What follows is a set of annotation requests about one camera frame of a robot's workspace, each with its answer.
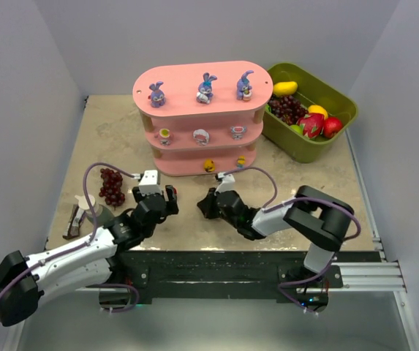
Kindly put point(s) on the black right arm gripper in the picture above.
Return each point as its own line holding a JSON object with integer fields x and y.
{"x": 213, "y": 201}

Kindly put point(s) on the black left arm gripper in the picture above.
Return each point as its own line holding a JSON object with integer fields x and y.
{"x": 158, "y": 199}

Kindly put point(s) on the blonde blue dress doll toy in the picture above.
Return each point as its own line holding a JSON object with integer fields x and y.
{"x": 241, "y": 162}

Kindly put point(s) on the pink toy with green centre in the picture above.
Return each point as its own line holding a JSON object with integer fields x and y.
{"x": 164, "y": 136}

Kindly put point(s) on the pink toy with white frill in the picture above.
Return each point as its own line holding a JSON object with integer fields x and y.
{"x": 201, "y": 137}

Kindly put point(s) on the pink toy with blue bow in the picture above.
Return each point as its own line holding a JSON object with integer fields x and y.
{"x": 238, "y": 132}

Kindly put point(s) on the purple bunny toy red bow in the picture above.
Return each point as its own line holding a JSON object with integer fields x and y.
{"x": 157, "y": 96}

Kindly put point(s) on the purple bunny toy blue ears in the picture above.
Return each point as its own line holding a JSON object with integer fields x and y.
{"x": 205, "y": 92}

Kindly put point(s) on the purple bunny toy with cup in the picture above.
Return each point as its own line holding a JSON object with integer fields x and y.
{"x": 244, "y": 88}

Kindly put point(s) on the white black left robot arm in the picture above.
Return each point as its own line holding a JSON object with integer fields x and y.
{"x": 28, "y": 281}

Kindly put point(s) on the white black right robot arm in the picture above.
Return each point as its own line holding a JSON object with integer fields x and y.
{"x": 324, "y": 220}

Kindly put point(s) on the pink three-tier wooden shelf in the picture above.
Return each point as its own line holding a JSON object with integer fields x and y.
{"x": 182, "y": 115}

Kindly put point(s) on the dark red grape bunch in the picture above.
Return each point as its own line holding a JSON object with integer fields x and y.
{"x": 110, "y": 190}

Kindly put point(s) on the olive green plastic bin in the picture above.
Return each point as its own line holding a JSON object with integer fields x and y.
{"x": 304, "y": 93}

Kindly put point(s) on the green lime toy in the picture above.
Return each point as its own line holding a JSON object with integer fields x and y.
{"x": 296, "y": 128}

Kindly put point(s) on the purple grape bunch in bin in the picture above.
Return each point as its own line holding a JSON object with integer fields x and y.
{"x": 286, "y": 108}

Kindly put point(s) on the red dragon fruit toy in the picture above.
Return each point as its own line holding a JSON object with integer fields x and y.
{"x": 311, "y": 125}

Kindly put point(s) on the yellow mango toy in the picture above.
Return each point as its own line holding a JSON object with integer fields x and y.
{"x": 285, "y": 88}

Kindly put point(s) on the red apple toy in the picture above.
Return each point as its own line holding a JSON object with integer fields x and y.
{"x": 331, "y": 127}

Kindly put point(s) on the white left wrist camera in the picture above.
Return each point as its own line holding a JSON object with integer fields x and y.
{"x": 149, "y": 182}

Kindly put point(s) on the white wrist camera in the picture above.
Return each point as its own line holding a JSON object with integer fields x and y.
{"x": 149, "y": 182}
{"x": 226, "y": 182}

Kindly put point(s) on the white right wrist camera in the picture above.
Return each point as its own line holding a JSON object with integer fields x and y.
{"x": 226, "y": 182}

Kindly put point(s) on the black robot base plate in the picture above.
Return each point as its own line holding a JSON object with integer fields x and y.
{"x": 218, "y": 275}

